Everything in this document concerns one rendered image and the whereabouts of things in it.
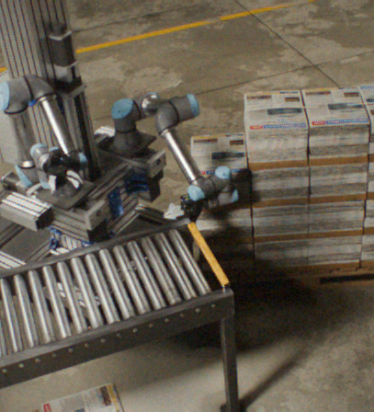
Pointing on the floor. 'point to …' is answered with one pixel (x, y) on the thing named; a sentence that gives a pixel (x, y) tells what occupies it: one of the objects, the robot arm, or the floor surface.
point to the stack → (294, 219)
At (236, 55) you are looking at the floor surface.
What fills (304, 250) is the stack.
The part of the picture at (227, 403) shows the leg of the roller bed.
